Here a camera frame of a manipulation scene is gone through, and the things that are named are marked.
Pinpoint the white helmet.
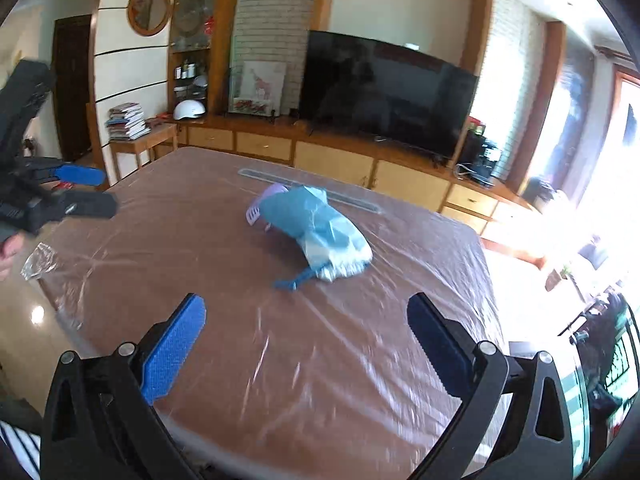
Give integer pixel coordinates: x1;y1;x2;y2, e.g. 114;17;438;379
172;100;206;122

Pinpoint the stack of books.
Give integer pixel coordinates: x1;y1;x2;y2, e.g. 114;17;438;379
105;102;152;142

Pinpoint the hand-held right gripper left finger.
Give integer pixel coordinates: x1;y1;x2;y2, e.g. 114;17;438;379
40;292;208;480

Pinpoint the black flat television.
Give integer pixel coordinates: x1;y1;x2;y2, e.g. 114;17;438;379
298;30;481;167

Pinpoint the black coffee machine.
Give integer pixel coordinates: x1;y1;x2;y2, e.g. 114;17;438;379
457;132;503;181

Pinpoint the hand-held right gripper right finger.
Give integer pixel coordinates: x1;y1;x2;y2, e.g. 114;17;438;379
406;292;576;480

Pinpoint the purple hair roller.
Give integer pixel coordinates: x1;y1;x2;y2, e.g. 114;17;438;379
243;183;291;233

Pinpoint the dark wooden door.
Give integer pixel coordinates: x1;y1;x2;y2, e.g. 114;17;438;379
52;14;96;163

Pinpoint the person's left hand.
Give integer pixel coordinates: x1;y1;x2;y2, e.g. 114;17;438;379
0;234;26;282

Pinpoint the glass display cabinet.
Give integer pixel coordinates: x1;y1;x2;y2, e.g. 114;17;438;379
165;0;246;121

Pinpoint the small wooden side table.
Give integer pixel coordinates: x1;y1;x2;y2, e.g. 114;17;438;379
109;124;179;183

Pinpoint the giraffe picture canvas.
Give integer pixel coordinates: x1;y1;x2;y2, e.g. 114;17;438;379
229;60;287;116

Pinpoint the blue drawstring bag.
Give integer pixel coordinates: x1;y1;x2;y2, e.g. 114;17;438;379
260;185;374;292

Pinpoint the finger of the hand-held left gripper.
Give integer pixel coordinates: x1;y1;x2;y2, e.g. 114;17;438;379
52;190;119;222
52;161;108;192

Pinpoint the striped shirt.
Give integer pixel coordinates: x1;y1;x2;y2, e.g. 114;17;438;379
0;420;42;480

